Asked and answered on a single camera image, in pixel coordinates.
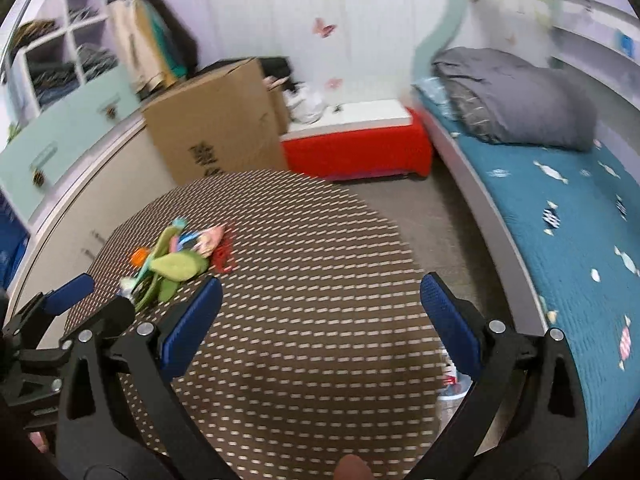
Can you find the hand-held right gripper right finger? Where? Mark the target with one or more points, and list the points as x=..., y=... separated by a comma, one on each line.
x=450, y=325

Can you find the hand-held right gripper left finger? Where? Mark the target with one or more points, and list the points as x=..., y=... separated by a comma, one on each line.
x=190, y=330

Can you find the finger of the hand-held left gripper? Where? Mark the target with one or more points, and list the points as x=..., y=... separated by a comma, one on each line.
x=112, y=315
x=70, y=292

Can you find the dark green wrapper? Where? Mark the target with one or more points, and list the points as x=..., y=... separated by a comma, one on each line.
x=165, y=288

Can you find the small orange piece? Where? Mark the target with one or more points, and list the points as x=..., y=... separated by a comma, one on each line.
x=140, y=256

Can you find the light green wrapper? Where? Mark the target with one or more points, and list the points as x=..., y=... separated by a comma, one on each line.
x=177, y=266

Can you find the blue plastic bin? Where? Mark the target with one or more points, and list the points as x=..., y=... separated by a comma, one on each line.
x=452, y=396

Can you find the blue wrapper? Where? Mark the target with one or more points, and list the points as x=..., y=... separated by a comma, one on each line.
x=187, y=240

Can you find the pink wrapper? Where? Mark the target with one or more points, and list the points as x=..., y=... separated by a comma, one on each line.
x=209, y=240

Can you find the person's right hand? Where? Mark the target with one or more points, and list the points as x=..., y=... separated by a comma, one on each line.
x=352, y=469

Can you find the blue bag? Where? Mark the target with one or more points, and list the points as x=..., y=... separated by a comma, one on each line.
x=10, y=240

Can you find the grey low cabinet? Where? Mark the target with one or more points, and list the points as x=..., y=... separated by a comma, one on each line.
x=75, y=210

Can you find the pine cone ornament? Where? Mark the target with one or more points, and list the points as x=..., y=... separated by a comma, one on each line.
x=39, y=178
x=110, y=110

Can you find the teal candy print bed sheet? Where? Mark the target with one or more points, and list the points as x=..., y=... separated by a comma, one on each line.
x=550, y=220

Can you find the purple stepped shelf cabinet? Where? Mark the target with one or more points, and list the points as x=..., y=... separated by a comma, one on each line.
x=75, y=115

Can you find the red cloth bench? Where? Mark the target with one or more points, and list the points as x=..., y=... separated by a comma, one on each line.
x=350, y=150

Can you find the dark folded clothes stack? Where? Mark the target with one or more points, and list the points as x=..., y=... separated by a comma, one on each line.
x=52, y=77

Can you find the large cardboard box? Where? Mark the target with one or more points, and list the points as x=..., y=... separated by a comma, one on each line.
x=210, y=115

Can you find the white board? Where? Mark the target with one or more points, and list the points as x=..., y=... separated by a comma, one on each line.
x=365, y=112

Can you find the teal plaid pillow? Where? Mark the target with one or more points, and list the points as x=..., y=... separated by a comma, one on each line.
x=435, y=92

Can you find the grey folded clothes stack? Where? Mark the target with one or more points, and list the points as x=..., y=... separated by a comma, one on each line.
x=95, y=60

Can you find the grey folded quilt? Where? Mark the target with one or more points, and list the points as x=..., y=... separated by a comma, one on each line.
x=520, y=95

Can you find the crumpled white plastic bag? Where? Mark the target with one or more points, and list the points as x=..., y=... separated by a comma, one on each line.
x=305, y=102

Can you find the cream hanging jacket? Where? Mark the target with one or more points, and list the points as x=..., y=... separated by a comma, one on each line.
x=135, y=45

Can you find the olive folded clothes pile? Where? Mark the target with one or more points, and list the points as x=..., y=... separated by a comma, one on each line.
x=32, y=30

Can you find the pale pink butterfly sticker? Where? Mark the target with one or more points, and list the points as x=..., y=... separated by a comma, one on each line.
x=334, y=83

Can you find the green hanging garment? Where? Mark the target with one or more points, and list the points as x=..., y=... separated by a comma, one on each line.
x=165, y=40

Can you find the black hanging coat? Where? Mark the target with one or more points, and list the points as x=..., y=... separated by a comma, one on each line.
x=180, y=35

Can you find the white wardrobe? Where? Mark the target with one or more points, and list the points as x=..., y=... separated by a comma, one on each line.
x=280, y=10

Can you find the teal bunk bed frame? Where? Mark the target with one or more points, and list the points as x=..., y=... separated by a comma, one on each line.
x=510, y=260

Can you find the floral wall sheet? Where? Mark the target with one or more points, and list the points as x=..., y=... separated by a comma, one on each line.
x=500, y=15

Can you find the blue wall hook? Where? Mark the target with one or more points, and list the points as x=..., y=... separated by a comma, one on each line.
x=626, y=43

